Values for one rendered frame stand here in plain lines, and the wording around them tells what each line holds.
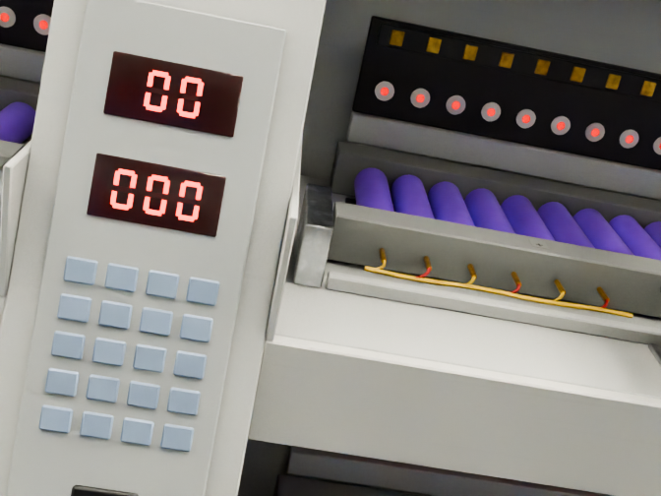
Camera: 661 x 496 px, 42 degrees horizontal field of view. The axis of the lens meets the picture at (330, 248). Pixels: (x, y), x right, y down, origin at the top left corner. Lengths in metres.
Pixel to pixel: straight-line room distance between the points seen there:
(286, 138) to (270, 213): 0.03
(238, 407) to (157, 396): 0.03
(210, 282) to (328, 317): 0.06
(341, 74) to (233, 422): 0.26
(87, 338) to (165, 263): 0.04
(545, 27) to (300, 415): 0.31
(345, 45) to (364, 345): 0.24
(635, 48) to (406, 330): 0.28
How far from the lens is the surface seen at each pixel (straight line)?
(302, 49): 0.32
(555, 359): 0.36
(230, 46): 0.31
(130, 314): 0.31
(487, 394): 0.33
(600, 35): 0.56
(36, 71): 0.50
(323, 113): 0.51
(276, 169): 0.31
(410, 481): 0.52
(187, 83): 0.31
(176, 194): 0.31
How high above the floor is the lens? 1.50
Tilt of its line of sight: 3 degrees down
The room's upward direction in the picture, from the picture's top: 10 degrees clockwise
